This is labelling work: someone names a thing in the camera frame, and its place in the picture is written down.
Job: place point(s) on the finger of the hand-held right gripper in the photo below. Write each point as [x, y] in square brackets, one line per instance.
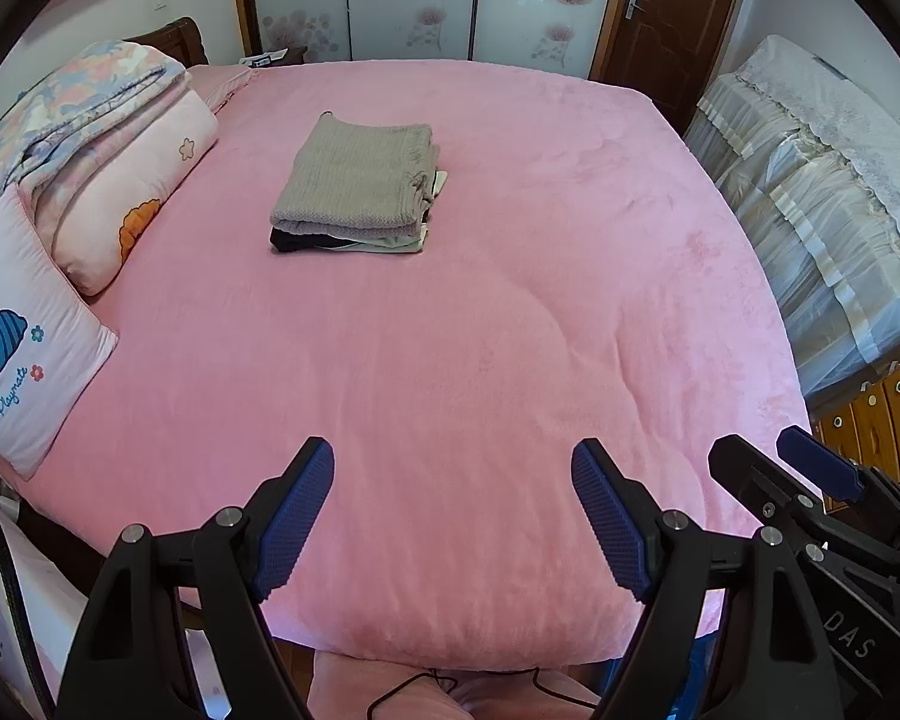
[817, 457]
[750, 472]

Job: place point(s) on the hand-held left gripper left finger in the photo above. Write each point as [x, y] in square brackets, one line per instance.
[296, 510]

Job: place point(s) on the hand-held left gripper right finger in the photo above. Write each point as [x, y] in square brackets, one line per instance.
[611, 517]

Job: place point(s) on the grey knit cardigan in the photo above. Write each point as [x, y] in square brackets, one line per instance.
[352, 172]

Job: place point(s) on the wooden drawer cabinet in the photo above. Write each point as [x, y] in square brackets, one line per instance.
[877, 420]

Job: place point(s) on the blue plastic object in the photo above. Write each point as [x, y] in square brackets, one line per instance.
[694, 682]

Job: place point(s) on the person's pink pants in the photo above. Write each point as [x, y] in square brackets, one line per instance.
[360, 690]

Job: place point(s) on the pink bed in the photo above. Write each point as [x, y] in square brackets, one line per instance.
[495, 352]

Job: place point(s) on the white lace furniture cover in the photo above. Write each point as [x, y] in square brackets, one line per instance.
[817, 187]

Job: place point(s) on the green and black folded garment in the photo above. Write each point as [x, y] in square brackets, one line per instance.
[300, 240]

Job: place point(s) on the white pillow with blue bag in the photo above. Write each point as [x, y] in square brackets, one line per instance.
[37, 360]

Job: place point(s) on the pink flower pillow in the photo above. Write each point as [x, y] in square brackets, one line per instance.
[135, 187]

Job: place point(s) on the plain pink pillow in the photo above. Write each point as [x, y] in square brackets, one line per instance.
[221, 86]

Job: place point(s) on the wooden nightstand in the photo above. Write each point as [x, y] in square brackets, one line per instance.
[274, 58]

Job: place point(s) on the brown wooden door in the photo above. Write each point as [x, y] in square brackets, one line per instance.
[675, 22]

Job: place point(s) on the blue floral folded blanket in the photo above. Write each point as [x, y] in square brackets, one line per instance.
[82, 97]

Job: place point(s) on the dark wooden headboard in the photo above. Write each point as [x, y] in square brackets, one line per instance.
[172, 41]

